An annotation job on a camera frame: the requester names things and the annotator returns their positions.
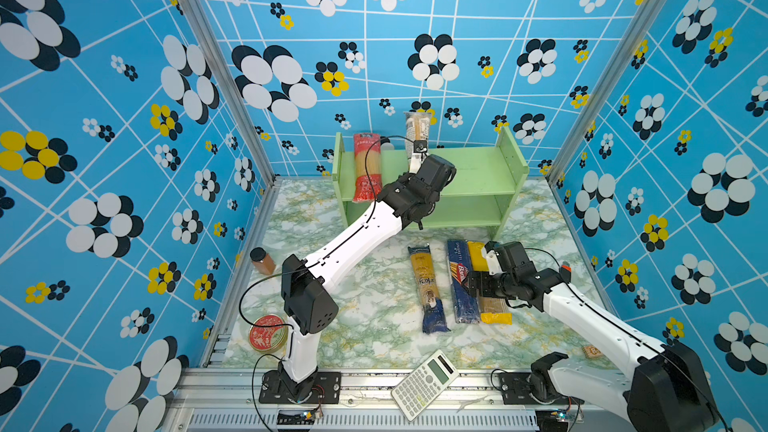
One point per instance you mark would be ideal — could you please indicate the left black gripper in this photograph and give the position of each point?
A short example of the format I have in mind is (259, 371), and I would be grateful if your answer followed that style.
(401, 181)

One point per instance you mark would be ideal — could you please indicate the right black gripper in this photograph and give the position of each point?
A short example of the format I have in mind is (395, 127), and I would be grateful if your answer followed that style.
(483, 283)

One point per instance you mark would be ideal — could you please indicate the red spaghetti bag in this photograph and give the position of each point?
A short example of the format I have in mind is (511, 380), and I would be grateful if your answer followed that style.
(367, 157)

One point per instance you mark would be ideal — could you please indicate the clear grey spaghetti bag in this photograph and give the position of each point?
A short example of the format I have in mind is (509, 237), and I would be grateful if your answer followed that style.
(417, 127)

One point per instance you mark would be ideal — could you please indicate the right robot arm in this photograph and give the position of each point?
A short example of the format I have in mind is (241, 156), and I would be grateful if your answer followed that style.
(658, 386)

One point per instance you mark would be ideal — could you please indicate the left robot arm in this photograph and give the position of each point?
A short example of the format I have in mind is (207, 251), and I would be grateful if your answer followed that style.
(308, 283)

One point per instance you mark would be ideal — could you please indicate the blue Barilla pasta box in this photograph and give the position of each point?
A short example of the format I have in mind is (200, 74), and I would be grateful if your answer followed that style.
(465, 305)

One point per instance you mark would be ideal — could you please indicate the green wooden shelf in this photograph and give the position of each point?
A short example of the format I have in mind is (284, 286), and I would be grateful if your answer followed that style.
(482, 194)

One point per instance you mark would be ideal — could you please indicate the red black marker pen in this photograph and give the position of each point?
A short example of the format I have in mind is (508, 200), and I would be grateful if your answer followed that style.
(565, 272)

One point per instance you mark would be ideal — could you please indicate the yellow blue spaghetti bag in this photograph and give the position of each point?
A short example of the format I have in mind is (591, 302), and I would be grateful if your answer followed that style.
(434, 320)

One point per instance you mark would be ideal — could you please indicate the small brown wooden block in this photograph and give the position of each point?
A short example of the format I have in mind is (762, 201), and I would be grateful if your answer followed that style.
(592, 352)

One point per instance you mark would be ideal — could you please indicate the white scientific calculator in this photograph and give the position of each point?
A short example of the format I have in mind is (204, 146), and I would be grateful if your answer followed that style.
(422, 386)

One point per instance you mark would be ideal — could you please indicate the spice jar black lid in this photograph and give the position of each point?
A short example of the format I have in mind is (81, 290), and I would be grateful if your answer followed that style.
(262, 261)

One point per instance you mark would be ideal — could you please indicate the round red tin can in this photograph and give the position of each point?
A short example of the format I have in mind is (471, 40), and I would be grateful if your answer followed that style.
(268, 334)

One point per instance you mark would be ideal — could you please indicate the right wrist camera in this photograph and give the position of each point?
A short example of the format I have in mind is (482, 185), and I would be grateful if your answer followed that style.
(492, 261)

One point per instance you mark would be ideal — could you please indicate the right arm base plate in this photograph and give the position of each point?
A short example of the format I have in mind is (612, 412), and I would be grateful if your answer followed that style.
(516, 389)

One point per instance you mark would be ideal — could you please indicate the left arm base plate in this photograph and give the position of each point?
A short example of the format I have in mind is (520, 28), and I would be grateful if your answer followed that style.
(321, 387)

